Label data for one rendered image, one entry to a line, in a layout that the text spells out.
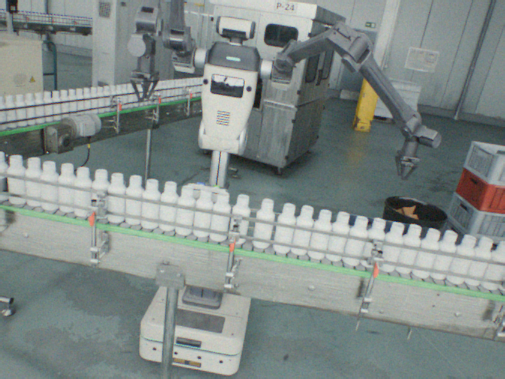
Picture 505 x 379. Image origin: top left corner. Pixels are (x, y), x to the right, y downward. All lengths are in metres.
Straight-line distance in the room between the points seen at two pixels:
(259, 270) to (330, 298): 0.26
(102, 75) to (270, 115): 3.31
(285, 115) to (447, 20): 9.59
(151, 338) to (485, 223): 2.58
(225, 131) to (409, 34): 12.02
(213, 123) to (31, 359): 1.49
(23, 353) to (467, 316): 2.04
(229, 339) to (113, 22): 5.78
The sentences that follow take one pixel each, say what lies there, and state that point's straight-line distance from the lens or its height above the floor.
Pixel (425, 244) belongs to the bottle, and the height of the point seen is 1.12.
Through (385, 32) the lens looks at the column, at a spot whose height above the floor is 1.98.
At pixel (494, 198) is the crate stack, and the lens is 3.53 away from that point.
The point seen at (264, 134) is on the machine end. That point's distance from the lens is 5.07.
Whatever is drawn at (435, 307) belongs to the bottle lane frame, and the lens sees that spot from 1.53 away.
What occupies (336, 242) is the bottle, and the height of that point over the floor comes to 1.07.
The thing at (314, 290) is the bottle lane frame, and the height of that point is 0.90.
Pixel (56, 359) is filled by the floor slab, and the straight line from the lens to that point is 2.42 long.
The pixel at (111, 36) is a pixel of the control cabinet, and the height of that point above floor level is 1.22.
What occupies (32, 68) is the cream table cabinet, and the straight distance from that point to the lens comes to 5.47.
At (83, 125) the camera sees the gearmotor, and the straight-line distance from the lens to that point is 2.58.
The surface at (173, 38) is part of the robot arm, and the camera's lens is 1.78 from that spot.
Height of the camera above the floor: 1.68
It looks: 22 degrees down
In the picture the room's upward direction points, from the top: 9 degrees clockwise
